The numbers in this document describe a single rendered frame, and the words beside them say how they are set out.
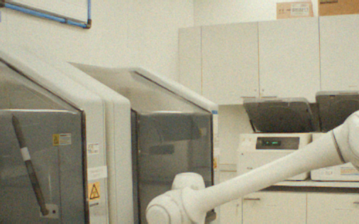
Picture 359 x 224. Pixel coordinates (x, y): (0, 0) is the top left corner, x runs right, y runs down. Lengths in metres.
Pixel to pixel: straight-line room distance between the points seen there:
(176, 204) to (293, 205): 2.54
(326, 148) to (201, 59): 3.03
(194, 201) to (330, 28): 2.91
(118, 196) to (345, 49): 2.87
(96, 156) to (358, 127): 0.67
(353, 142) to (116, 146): 0.65
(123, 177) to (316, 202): 2.47
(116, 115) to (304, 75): 2.76
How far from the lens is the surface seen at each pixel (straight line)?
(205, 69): 4.25
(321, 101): 3.90
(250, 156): 3.81
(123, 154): 1.42
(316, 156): 1.34
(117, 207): 1.40
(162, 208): 1.25
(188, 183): 1.42
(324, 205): 3.71
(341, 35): 3.99
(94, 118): 1.30
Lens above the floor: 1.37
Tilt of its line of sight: 3 degrees down
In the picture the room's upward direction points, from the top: 1 degrees counter-clockwise
